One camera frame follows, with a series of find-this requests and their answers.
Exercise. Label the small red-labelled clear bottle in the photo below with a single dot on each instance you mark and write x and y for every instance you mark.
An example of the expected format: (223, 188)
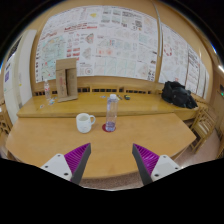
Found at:
(47, 91)

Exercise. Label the clear white-capped water bottle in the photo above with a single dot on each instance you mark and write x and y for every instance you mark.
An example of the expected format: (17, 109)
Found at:
(112, 113)

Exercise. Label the brown cardboard box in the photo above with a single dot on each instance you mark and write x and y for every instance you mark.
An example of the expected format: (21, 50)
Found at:
(66, 80)

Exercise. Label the row of wooden chairs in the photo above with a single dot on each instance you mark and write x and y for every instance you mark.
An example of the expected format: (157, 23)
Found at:
(106, 89)

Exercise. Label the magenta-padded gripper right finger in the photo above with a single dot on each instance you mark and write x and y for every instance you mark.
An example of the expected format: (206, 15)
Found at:
(163, 165)

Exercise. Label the white ceramic mug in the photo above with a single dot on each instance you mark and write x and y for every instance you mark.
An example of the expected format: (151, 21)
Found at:
(83, 123)

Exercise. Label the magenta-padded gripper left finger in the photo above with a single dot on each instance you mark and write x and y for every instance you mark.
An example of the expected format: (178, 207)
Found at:
(60, 165)

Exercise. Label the wooden chairs group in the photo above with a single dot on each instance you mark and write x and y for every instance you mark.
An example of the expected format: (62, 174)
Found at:
(5, 118)
(205, 128)

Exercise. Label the black bag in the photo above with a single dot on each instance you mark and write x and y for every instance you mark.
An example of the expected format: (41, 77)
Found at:
(178, 95)

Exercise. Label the large wall poster sheet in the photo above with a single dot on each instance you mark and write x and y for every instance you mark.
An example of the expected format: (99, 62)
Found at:
(106, 40)

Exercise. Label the small dark device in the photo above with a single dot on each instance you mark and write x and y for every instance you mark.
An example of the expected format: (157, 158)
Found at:
(127, 97)

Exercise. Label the white standing air conditioner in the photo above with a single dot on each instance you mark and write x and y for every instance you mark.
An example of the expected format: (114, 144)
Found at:
(20, 76)

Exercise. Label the narrow wall poster sheet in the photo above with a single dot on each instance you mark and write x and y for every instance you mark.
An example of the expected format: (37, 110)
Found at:
(180, 60)

